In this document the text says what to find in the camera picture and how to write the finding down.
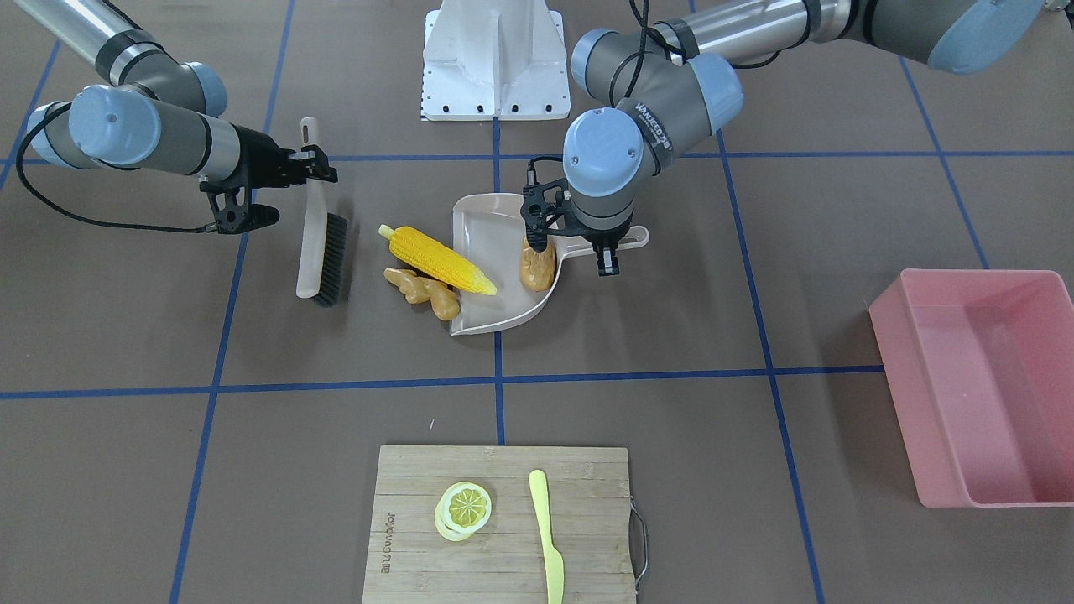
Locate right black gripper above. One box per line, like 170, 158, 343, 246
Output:
237, 126, 339, 202

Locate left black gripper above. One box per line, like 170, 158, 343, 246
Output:
527, 215, 632, 278

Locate brown toy potato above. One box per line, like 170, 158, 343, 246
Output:
519, 236, 557, 292

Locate beige plastic dustpan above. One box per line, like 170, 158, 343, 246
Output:
450, 193, 651, 337

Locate beige hand brush black bristles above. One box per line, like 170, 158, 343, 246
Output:
295, 116, 348, 307

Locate yellow toy corn cob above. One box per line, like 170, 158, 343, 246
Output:
378, 222, 498, 297

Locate tan toy ginger root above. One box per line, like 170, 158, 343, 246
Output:
383, 268, 461, 321

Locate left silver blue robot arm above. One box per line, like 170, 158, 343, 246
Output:
520, 1, 1044, 276

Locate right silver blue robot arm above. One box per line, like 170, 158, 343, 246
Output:
18, 1, 337, 198

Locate pink plastic bin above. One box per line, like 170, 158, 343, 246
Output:
869, 270, 1073, 508

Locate yellow toy lemon slice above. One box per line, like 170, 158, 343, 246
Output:
433, 481, 493, 542

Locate wooden cutting board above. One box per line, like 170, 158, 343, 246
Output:
361, 445, 637, 603

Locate yellow toy knife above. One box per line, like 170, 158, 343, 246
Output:
527, 469, 566, 603

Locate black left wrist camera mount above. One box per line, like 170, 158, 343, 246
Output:
520, 169, 571, 240

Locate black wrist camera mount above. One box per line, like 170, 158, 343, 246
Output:
199, 182, 280, 236
520, 169, 571, 240

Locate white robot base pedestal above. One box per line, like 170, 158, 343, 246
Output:
420, 1, 571, 123

